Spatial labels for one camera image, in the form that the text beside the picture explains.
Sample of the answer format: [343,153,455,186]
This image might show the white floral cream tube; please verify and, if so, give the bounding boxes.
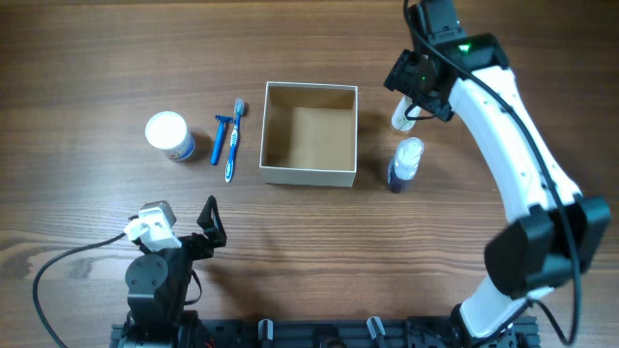
[391,96,422,132]

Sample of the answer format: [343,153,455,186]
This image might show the dark blue sanitizer bottle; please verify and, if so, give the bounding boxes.
[387,137,425,193]

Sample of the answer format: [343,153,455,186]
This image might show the white cotton swab container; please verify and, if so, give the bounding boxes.
[144,111,195,161]

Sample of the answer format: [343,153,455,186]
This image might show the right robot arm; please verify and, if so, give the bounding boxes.
[384,34,610,347]

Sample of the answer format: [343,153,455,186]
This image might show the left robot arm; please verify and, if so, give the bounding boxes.
[110,196,226,348]

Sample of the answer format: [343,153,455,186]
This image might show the blue disposable razor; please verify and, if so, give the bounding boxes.
[210,115,235,165]

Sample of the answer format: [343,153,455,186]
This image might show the blue white toothbrush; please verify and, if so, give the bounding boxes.
[224,99,246,183]

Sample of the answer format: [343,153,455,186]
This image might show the beige open cardboard box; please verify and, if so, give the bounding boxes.
[259,81,359,188]

